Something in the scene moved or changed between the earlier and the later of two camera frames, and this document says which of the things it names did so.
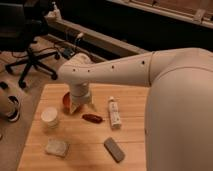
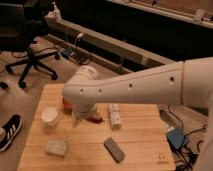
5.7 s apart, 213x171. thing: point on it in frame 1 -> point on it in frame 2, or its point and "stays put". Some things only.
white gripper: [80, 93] -> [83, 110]
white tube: [115, 114] stays put
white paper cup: [50, 116] stays put
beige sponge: [57, 147] stays put
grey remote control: [114, 151] stays put
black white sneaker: [14, 111] -> [8, 131]
